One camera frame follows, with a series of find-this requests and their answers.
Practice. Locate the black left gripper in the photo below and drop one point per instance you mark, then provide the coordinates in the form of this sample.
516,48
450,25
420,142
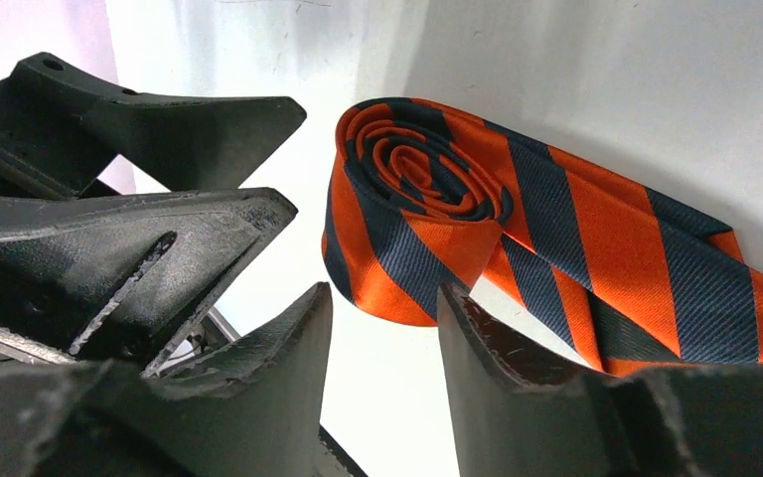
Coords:
128,276

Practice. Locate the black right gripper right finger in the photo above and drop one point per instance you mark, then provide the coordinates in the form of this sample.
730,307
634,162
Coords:
520,409

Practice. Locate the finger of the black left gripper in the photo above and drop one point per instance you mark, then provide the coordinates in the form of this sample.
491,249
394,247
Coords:
61,127

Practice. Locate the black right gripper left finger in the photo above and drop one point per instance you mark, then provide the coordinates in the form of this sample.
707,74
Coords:
251,408

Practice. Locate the orange navy striped tie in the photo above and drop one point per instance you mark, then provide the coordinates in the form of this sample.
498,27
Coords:
423,194

